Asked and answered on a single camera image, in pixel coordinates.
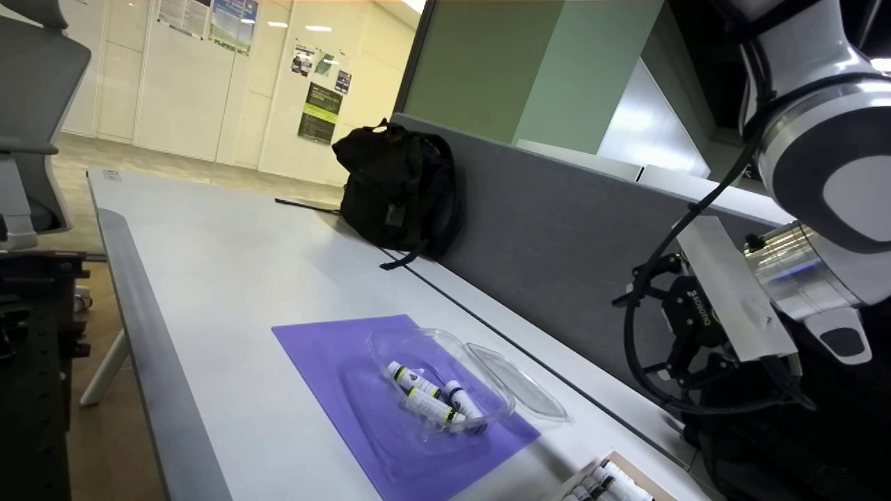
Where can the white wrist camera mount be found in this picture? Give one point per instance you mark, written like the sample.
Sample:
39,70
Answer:
738,287

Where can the wooden paint tube box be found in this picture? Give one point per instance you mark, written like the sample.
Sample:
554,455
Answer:
640,475

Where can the gray office chair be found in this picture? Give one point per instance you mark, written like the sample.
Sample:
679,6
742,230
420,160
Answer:
36,85

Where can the blue white wall poster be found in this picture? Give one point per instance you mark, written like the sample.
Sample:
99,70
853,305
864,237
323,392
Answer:
235,19

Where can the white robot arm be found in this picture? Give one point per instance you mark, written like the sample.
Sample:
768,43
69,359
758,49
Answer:
817,57

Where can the purple mat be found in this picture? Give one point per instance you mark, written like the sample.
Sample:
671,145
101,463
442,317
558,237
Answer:
323,370

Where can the gray desk partition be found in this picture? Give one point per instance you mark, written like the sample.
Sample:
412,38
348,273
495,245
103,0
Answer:
558,231

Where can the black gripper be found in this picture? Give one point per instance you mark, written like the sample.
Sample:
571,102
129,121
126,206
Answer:
696,321

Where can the clear plastic lid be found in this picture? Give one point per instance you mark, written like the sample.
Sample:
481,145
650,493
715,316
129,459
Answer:
519,380

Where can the black equipment rack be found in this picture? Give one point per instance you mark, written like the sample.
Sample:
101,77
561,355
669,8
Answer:
36,370

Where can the green black wall poster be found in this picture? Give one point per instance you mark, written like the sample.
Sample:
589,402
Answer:
321,111

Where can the white table leg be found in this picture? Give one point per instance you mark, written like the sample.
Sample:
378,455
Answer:
103,370

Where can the small photo wall poster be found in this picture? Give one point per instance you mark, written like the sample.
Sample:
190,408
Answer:
302,61
342,81
323,65

